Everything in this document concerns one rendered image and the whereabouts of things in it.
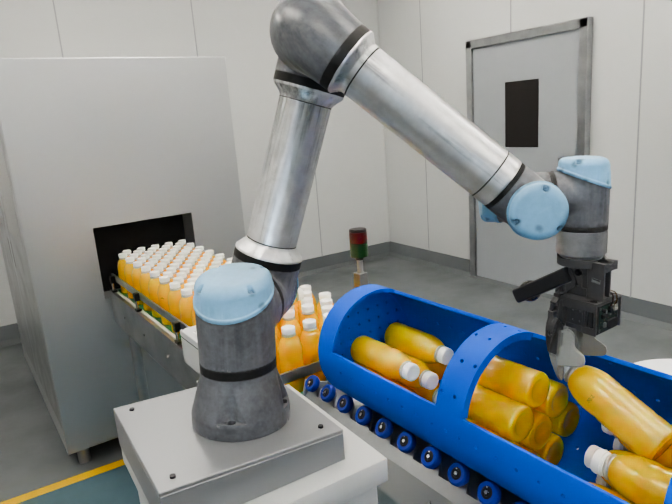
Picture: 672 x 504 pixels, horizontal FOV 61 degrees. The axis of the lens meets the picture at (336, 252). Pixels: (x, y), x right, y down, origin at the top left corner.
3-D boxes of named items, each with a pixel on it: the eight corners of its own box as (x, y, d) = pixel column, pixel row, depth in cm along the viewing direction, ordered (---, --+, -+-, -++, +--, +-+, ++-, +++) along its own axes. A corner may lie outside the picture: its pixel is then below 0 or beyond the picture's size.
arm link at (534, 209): (286, -53, 70) (598, 197, 71) (303, -29, 80) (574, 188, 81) (233, 28, 72) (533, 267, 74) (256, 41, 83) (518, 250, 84)
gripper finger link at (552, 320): (550, 355, 92) (557, 302, 91) (542, 352, 93) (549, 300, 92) (567, 352, 95) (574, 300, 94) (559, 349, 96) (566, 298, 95)
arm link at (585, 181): (547, 156, 91) (603, 153, 90) (545, 224, 94) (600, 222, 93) (559, 161, 84) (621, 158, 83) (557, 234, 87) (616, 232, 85)
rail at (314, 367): (267, 390, 154) (266, 380, 153) (266, 389, 154) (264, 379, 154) (382, 348, 175) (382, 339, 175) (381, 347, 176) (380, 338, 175)
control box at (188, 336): (211, 386, 147) (206, 348, 145) (184, 362, 164) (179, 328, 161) (246, 374, 153) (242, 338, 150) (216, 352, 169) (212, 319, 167)
